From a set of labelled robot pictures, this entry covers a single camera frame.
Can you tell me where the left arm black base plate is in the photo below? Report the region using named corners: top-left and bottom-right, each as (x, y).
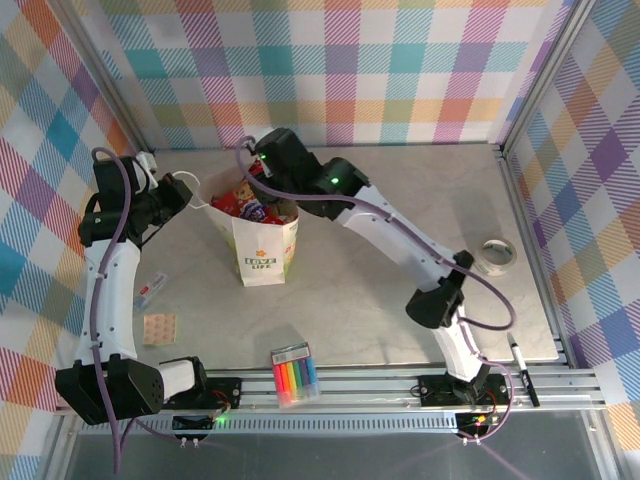
top-left (151, 376), bottom-right (244, 412)

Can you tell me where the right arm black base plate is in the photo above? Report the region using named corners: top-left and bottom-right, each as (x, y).
top-left (417, 371), bottom-right (512, 408)

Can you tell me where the large red snack bag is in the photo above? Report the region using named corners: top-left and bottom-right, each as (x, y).
top-left (209, 177), bottom-right (296, 226)

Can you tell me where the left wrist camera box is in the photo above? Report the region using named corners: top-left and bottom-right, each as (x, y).
top-left (135, 151), bottom-right (160, 190)

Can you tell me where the beige adhesive patch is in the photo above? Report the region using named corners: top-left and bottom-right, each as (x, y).
top-left (142, 312), bottom-right (179, 347)

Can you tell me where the aluminium frame post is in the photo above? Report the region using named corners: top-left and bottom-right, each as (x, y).
top-left (498, 0), bottom-right (597, 156)
top-left (52, 0), bottom-right (154, 161)

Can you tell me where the roll of clear tape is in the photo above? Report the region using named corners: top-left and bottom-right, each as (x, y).
top-left (480, 238), bottom-right (517, 277)

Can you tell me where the pack of coloured markers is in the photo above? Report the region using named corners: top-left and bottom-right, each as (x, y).
top-left (270, 341), bottom-right (322, 410)

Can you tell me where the black marker pen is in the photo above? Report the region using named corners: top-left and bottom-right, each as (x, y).
top-left (507, 331), bottom-right (542, 408)

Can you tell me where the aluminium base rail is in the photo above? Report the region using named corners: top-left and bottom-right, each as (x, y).
top-left (54, 368), bottom-right (609, 416)

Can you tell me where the small clear plastic packet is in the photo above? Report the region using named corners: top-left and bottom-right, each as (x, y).
top-left (133, 271), bottom-right (169, 312)

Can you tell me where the white flower-print paper bag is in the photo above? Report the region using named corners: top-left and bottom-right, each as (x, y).
top-left (169, 168), bottom-right (301, 289)

